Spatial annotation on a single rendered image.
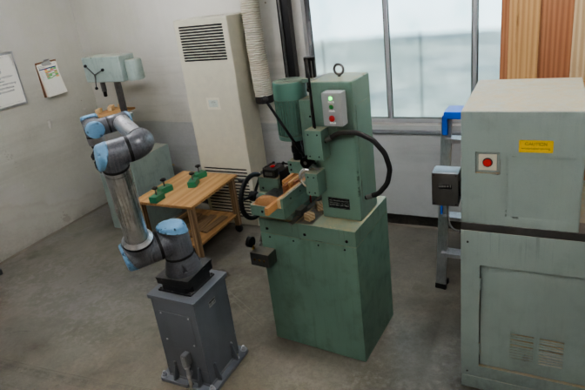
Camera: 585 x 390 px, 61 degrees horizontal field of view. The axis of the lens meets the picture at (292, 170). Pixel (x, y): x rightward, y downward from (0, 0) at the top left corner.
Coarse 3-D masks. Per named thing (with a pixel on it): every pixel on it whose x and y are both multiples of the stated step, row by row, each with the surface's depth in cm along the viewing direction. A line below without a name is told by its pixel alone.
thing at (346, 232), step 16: (384, 208) 277; (272, 224) 269; (288, 224) 264; (304, 224) 259; (320, 224) 257; (336, 224) 255; (352, 224) 252; (368, 224) 259; (320, 240) 257; (336, 240) 252; (352, 240) 247
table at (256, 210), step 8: (264, 192) 286; (272, 192) 277; (280, 192) 276; (304, 192) 272; (296, 200) 266; (304, 200) 273; (256, 208) 264; (288, 208) 259; (296, 208) 266; (264, 216) 263; (272, 216) 260; (280, 216) 257; (288, 216) 260
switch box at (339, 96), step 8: (328, 96) 230; (336, 96) 228; (344, 96) 230; (328, 104) 231; (336, 104) 229; (344, 104) 231; (328, 112) 233; (336, 112) 231; (344, 112) 232; (328, 120) 234; (336, 120) 232; (344, 120) 233
